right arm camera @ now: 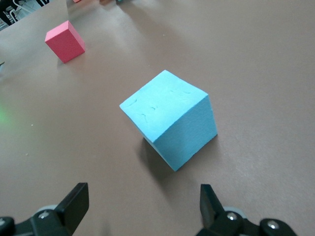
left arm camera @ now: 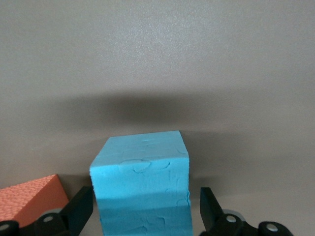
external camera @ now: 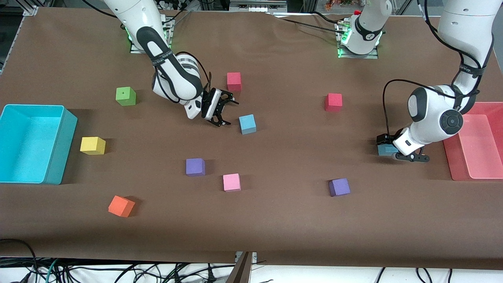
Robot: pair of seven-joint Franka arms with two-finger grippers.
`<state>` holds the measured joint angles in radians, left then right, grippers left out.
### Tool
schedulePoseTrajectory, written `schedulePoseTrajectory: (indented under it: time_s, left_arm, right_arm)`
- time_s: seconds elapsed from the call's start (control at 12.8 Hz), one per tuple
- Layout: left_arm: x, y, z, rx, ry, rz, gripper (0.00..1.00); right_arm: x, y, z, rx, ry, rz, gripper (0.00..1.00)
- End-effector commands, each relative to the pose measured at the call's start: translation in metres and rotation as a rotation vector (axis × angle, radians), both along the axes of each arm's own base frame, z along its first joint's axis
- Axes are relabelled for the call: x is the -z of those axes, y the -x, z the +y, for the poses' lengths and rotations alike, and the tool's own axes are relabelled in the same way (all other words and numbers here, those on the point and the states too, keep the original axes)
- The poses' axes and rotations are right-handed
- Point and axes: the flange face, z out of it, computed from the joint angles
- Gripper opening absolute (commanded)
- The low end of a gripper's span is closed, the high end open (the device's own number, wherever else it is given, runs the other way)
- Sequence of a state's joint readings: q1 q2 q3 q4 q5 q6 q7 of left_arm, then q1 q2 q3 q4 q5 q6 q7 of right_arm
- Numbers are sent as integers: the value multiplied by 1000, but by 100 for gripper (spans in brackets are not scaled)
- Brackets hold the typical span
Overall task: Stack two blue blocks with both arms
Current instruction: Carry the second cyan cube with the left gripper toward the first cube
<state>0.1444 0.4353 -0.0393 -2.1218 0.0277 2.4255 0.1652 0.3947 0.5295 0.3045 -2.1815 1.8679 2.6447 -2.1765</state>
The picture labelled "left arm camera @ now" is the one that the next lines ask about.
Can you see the light blue foam cube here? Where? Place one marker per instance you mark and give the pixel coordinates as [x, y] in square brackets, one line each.
[142, 186]

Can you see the orange foam cube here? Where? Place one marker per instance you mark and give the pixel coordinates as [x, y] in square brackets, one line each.
[29, 199]

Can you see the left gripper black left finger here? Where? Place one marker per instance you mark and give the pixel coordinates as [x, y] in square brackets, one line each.
[78, 211]

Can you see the matte table cover sheet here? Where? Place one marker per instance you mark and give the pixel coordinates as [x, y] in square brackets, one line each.
[157, 49]

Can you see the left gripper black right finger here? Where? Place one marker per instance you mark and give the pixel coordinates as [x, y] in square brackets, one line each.
[211, 211]

